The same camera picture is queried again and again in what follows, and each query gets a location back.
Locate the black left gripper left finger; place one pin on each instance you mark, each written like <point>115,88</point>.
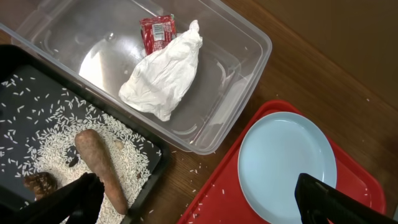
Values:
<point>77,202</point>

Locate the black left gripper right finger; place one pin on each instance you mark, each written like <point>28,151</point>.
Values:
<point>318,203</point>

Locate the brown food chunk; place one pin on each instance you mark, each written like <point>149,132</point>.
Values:
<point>42,184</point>

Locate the white rice pile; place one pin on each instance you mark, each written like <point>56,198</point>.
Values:
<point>39,122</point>

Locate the white napkin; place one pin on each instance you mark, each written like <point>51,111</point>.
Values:
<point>160,80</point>

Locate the red sauce packet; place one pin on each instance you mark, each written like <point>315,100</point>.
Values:
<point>157,32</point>

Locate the black waste tray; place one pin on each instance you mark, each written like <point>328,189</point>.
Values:
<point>14,59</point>

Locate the light blue plate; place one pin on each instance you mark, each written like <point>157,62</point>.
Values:
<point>274,152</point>

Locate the red serving tray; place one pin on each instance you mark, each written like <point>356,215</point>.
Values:
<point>221,200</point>

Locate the clear plastic bin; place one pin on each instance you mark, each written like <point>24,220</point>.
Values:
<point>98,43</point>

